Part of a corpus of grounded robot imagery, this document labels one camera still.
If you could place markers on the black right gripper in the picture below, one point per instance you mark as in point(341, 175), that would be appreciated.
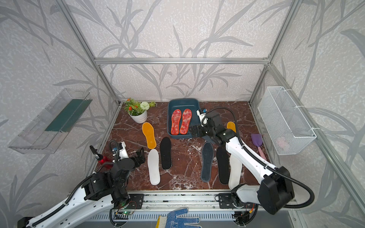
point(198, 128)

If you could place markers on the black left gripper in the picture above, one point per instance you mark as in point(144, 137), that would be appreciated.
point(141, 158)

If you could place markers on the red orange-edged insole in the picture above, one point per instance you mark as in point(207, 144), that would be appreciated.
point(186, 119)
point(175, 118)

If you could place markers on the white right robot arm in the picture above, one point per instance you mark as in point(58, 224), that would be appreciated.
point(275, 189)

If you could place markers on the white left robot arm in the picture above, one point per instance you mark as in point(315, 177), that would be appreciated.
point(101, 191)

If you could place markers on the white insole left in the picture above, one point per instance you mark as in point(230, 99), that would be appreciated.
point(153, 167)

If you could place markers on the white insole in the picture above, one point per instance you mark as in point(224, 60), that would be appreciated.
point(235, 172)
point(153, 167)

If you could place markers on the black insole left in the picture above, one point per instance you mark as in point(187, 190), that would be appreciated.
point(165, 151)

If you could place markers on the black insole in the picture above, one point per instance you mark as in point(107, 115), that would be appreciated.
point(223, 165)
point(165, 151)

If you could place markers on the yellow fuzzy insole left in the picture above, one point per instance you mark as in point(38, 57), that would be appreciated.
point(149, 134)

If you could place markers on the yellow fuzzy insole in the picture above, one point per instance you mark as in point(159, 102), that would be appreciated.
point(231, 125)
point(149, 134)

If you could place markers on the yellow fuzzy insole right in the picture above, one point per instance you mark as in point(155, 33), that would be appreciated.
point(231, 125)

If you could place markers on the black insole right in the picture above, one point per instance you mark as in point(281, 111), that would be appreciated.
point(223, 165)

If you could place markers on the potted artificial plant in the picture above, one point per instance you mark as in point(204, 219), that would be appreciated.
point(138, 110)

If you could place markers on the white insole right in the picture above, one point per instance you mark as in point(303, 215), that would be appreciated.
point(235, 172)

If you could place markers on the blue white work glove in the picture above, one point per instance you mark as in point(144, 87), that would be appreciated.
point(176, 219)

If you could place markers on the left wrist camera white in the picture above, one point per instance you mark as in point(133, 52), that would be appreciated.
point(119, 148)

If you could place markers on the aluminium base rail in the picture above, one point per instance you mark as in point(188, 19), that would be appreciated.
point(214, 200)

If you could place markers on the white wire mesh basket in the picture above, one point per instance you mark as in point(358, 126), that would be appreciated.
point(289, 130)

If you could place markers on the clear acrylic wall shelf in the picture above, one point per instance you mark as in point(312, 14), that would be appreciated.
point(48, 130)

